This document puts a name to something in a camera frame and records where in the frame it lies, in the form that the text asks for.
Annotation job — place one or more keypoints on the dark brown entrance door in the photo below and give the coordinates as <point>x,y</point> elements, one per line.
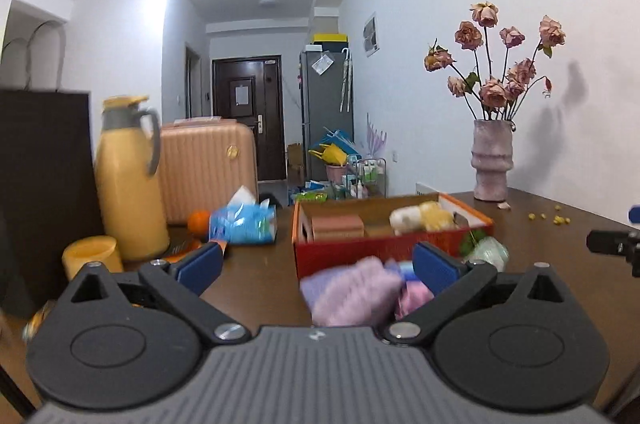
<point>247,129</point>

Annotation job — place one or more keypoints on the brown sponge block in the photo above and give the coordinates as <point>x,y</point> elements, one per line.
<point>335,226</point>

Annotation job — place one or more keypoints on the clear plastic sleeve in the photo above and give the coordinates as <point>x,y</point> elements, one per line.
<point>321,64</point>

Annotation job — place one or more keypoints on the pink purple satin scrunchie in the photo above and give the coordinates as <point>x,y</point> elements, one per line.
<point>412,301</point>

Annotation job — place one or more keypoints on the blue tissue pack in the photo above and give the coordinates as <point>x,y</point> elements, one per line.
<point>245,226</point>

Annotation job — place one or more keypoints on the pile of blue green packets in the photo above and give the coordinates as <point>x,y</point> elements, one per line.
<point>315,193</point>

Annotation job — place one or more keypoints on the purple feather decoration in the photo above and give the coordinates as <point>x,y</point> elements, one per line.
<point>376,139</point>

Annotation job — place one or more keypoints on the dried pink rose bouquet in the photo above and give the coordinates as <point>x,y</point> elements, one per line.
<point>492,91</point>

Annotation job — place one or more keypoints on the pink suitcase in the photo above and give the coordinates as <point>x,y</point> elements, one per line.
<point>210,169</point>

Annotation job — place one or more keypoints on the orange fruit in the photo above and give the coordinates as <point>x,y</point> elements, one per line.
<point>198,223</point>

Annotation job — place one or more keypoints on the white yellow plush toy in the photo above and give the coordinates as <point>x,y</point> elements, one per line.
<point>422,218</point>

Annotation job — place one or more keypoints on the wall picture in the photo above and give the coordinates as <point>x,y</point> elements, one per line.
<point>371,34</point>

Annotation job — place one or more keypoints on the black paper bag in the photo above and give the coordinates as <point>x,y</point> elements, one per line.
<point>45,179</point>

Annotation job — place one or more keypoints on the side door frame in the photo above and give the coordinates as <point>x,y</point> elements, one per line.
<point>192,81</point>

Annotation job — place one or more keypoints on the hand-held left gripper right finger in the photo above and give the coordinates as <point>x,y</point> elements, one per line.
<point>435,268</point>

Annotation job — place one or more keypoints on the white folded umbrella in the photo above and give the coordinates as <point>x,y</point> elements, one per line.
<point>345,79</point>

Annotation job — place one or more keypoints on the yellow cup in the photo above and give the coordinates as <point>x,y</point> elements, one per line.
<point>92,255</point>

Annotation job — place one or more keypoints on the red cardboard box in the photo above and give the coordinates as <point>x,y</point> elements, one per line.
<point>350,251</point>

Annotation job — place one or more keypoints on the white paper notice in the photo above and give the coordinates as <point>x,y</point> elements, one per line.
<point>241,95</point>

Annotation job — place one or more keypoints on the blurred orange item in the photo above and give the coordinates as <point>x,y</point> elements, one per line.
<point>39,321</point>

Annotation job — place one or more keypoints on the scattered yellow crumbs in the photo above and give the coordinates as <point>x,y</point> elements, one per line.
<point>559,219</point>

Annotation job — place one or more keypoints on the yellow thermos jug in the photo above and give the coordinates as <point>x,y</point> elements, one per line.
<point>127,204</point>

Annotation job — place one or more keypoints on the brown carton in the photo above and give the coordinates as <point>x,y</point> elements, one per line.
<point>295,164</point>

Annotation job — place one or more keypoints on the yellow black box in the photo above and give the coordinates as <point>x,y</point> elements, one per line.
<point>330,38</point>

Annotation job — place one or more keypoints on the pink ribbed vase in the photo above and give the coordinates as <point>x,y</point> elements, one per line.
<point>492,164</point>

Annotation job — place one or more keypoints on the grey refrigerator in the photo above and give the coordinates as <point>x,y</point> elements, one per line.
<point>325,114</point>

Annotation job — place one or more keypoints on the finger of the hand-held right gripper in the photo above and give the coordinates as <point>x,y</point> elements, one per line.
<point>612,243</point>
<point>635,213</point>

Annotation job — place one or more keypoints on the small ceiling lamp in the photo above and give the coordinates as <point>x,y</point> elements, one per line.
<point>268,2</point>

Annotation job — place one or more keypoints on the orange plastic item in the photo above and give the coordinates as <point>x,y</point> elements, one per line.
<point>216,245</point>

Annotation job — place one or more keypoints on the purple fluffy cloth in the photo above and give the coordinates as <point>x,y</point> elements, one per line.
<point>350,294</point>

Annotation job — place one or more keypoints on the yellow plastic item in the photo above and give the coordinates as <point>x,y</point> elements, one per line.
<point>330,154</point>

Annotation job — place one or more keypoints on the pink bucket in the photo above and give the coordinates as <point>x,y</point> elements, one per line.
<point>335,174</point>

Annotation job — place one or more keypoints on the blue folded bags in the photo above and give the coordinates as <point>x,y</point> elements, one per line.
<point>342,141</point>

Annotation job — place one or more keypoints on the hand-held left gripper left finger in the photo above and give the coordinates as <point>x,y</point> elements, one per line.
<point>200,268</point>

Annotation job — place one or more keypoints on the white panel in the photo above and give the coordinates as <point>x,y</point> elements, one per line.
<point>426,188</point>

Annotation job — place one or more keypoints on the metal storage trolley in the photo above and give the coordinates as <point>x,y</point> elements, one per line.
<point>367,179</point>

